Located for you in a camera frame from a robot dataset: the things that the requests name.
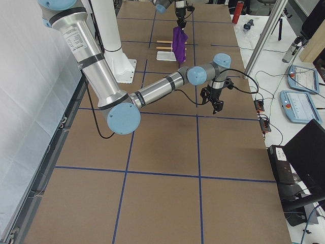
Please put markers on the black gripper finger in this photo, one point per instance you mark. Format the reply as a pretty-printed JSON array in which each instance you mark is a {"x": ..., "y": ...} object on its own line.
[
  {"x": 217, "y": 106},
  {"x": 181, "y": 23}
]

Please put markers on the upper orange connector block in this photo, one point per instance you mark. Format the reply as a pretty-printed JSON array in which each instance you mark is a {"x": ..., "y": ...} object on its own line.
[{"x": 259, "y": 105}]

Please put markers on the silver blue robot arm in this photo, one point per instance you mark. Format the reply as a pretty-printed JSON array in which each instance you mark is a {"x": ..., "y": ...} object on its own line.
[{"x": 121, "y": 110}]

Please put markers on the upper blue teach pendant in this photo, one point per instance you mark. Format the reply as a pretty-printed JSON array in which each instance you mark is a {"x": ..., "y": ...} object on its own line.
[{"x": 303, "y": 79}]

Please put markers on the wooden box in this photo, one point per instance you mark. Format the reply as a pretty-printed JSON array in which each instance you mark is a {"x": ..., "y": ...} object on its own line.
[{"x": 313, "y": 28}]

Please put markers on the purple towel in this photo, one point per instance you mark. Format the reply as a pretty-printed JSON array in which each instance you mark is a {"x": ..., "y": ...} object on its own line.
[{"x": 178, "y": 44}]

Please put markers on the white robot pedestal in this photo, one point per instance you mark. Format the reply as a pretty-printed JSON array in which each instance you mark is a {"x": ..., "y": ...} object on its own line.
[{"x": 122, "y": 68}]

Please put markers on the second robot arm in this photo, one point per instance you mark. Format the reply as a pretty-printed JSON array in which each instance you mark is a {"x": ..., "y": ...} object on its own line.
[{"x": 179, "y": 6}]

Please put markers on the lower blue teach pendant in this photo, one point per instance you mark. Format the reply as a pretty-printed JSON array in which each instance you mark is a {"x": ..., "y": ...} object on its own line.
[{"x": 299, "y": 107}]

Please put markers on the aluminium frame post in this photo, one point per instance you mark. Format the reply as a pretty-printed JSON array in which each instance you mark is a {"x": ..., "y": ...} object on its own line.
[{"x": 270, "y": 24}]

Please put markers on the black laptop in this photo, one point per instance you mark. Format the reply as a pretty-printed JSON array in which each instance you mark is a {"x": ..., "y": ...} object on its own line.
[{"x": 305, "y": 152}]

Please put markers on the red cylinder bottle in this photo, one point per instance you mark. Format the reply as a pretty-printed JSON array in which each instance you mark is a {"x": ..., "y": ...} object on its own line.
[{"x": 237, "y": 12}]

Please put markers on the wooden towel rack white base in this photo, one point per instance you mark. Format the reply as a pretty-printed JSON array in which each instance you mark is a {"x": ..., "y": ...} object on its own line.
[{"x": 165, "y": 51}]

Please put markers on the black blue tool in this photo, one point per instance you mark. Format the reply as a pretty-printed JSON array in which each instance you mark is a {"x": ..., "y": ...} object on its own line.
[{"x": 247, "y": 26}]

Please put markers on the blue teach pendant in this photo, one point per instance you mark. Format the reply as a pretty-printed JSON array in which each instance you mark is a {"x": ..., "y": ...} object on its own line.
[
  {"x": 299, "y": 107},
  {"x": 303, "y": 79}
]

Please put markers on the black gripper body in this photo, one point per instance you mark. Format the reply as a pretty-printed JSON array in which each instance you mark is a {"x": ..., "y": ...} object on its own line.
[
  {"x": 180, "y": 13},
  {"x": 215, "y": 94}
]

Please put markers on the lower orange connector block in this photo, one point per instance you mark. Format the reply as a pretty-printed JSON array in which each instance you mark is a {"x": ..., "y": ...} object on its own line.
[{"x": 265, "y": 125}]

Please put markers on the black box with label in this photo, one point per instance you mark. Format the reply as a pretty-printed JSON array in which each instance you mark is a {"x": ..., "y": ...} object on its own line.
[{"x": 280, "y": 165}]

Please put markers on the grey spray bottle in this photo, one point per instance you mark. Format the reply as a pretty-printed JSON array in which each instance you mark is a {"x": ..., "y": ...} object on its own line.
[{"x": 293, "y": 48}]

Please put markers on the orange connector block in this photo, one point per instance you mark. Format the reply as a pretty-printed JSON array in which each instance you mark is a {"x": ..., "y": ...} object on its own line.
[
  {"x": 265, "y": 125},
  {"x": 259, "y": 105}
]

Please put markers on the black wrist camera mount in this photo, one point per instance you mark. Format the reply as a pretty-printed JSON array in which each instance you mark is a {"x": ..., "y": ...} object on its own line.
[{"x": 228, "y": 83}]

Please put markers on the black tripod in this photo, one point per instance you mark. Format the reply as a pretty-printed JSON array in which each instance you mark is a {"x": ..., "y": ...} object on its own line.
[{"x": 284, "y": 14}]

